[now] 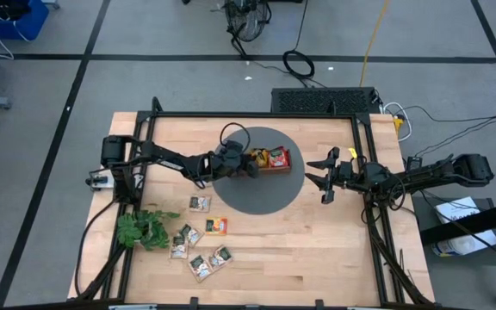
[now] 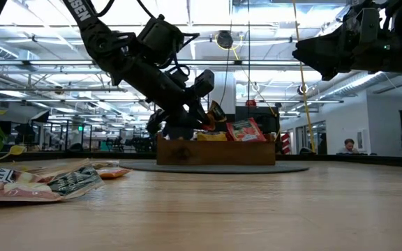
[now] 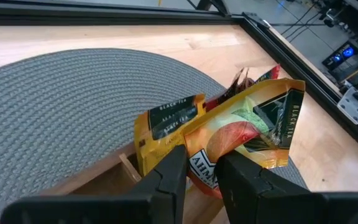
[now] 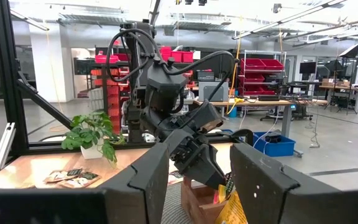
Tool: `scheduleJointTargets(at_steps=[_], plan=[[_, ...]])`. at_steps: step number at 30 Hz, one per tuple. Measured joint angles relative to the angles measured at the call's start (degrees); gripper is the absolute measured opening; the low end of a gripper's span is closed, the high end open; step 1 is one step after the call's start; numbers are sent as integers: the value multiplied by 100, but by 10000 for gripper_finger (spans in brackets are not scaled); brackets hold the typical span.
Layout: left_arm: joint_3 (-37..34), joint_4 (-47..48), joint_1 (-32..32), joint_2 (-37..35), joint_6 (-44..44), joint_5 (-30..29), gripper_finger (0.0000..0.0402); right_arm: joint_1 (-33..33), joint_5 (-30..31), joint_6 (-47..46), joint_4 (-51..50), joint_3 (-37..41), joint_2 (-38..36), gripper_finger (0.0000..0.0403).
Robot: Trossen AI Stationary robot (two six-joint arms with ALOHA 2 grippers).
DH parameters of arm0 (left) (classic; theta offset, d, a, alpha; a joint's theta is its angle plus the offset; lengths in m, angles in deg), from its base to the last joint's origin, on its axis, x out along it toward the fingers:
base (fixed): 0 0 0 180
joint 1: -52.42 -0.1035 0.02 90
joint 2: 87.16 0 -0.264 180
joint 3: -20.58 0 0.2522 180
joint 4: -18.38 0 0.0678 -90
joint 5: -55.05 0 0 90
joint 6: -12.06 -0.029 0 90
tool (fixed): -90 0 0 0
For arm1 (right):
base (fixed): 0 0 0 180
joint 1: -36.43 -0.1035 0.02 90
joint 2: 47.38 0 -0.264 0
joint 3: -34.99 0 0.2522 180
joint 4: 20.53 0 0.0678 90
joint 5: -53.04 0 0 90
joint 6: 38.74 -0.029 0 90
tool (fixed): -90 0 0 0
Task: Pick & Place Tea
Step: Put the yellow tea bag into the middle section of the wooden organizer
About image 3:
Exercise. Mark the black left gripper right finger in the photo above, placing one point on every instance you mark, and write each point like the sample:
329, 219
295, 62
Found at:
253, 199

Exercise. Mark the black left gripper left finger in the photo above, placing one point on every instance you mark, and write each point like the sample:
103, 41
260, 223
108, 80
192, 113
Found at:
163, 199

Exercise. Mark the red tea packet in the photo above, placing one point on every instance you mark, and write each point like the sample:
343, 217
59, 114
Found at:
216, 102
242, 84
270, 74

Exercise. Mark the brown wooden tea box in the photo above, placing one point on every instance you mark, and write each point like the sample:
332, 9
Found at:
110, 183

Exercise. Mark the round grey woven placemat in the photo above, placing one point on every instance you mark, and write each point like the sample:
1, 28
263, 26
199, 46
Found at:
57, 109

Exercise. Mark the computer tower blue fan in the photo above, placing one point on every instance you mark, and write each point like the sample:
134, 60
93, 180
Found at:
340, 56

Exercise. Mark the silver metal bracket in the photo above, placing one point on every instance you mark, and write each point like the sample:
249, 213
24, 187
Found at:
351, 107

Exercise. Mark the black metal table frame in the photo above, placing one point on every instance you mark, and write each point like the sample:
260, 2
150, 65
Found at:
104, 15

